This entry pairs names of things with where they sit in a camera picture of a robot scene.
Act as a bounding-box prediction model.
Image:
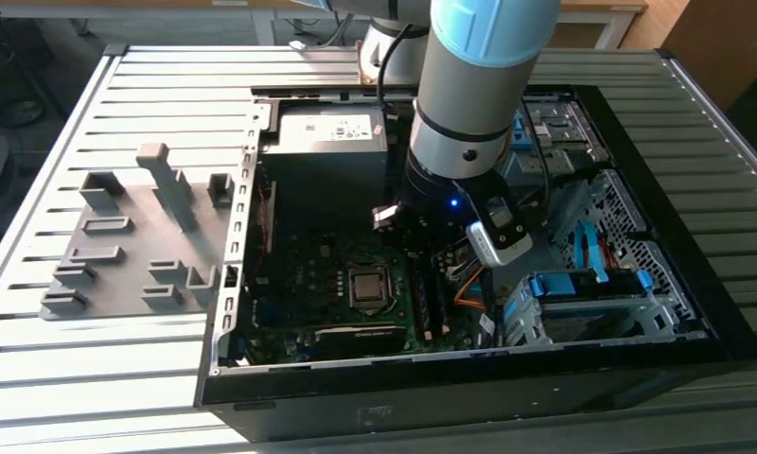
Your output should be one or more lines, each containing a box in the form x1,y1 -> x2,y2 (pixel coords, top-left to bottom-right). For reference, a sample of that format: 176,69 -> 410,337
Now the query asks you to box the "white desk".
251,0 -> 646,51

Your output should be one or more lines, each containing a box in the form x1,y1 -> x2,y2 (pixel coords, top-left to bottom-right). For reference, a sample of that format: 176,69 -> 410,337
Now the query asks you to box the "metal optical drive cage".
502,98 -> 611,200

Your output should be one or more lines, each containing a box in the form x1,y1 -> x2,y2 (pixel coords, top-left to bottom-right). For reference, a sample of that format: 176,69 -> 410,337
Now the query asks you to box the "silver CPU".
352,273 -> 388,302

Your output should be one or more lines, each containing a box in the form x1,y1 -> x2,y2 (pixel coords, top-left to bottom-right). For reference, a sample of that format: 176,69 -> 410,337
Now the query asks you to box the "small side wrist camera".
370,202 -> 404,234

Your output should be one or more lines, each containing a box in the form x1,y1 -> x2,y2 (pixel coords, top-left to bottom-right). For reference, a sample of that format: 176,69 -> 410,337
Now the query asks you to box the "blue plastic drive carrier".
510,113 -> 533,151

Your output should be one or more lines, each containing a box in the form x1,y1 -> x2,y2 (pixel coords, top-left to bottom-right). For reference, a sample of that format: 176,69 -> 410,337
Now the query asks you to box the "silver power supply unit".
262,104 -> 392,228

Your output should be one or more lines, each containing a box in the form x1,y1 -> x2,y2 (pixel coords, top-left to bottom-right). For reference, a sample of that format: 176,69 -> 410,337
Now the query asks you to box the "orange wire bundle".
454,278 -> 500,311

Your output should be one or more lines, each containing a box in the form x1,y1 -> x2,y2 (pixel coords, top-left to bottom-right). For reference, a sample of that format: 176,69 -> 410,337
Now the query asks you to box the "green motherboard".
246,226 -> 500,363

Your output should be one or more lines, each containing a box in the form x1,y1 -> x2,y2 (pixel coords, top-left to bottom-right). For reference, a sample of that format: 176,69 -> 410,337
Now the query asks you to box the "black PC case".
192,83 -> 757,444

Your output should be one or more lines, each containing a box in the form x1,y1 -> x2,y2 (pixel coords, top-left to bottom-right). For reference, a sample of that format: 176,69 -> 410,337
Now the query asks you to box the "black disk in blue carrier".
529,270 -> 655,302

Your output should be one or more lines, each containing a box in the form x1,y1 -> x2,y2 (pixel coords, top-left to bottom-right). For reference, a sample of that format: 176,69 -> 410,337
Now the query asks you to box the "black CPU socket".
346,261 -> 395,314

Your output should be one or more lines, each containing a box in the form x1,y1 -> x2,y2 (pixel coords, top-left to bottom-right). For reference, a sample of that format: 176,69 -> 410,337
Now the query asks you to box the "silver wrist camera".
464,220 -> 535,269

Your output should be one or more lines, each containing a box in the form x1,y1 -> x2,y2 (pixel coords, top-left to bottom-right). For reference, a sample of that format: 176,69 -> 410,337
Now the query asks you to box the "blue SATA cable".
573,221 -> 611,285

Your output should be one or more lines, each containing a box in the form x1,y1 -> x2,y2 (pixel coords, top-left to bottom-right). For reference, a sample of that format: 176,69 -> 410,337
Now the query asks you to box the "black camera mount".
454,177 -> 533,247

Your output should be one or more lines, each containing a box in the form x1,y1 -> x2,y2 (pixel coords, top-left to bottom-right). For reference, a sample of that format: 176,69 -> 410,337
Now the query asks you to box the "black graphics card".
315,324 -> 412,355

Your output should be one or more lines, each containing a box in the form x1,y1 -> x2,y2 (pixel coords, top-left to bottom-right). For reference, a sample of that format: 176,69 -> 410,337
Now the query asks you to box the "black office chair base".
0,18 -> 59,129

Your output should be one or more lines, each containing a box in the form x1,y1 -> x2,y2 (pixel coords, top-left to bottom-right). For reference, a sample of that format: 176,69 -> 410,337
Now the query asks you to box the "RAM stick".
435,264 -> 452,331
418,263 -> 447,338

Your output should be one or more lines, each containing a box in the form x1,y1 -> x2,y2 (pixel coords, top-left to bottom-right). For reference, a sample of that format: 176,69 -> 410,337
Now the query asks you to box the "grey parts rack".
36,141 -> 239,323

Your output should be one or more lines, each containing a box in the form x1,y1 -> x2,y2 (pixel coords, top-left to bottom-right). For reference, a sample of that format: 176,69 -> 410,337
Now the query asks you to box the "metal disk bay cage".
502,277 -> 687,346

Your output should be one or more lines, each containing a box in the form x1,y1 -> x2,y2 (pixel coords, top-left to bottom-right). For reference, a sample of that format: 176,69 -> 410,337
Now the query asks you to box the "wooden cabinet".
618,0 -> 757,113

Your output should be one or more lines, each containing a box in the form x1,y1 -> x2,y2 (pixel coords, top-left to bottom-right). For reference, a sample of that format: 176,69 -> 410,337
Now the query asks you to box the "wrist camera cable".
376,23 -> 432,124

